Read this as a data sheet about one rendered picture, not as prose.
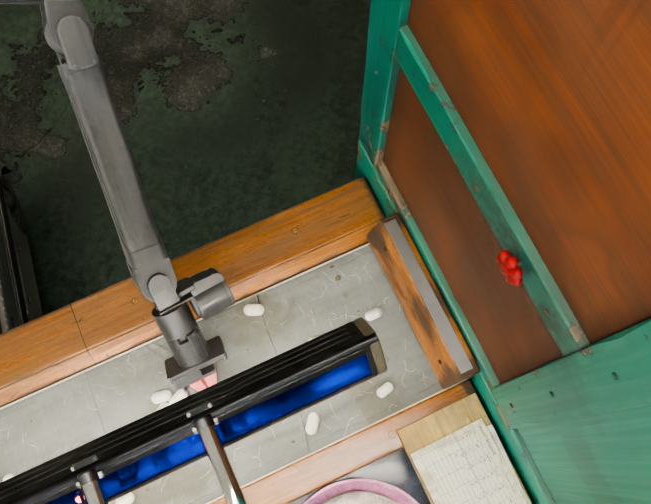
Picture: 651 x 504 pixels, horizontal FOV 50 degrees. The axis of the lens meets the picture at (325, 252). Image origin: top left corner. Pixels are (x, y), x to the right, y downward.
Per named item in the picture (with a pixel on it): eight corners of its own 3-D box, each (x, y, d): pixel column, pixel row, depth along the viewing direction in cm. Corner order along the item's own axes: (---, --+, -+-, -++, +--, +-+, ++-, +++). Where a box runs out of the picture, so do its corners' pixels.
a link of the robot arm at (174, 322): (145, 303, 114) (153, 315, 109) (183, 283, 116) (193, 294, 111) (163, 337, 117) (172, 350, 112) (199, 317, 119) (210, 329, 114)
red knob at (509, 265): (490, 260, 80) (499, 249, 76) (506, 252, 81) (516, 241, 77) (508, 293, 79) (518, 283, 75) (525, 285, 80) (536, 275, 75)
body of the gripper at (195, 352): (229, 361, 116) (212, 325, 113) (171, 388, 115) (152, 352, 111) (223, 343, 122) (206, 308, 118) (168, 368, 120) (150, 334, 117)
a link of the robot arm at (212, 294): (133, 268, 114) (144, 281, 106) (196, 235, 117) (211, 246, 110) (165, 328, 119) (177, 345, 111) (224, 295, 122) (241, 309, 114)
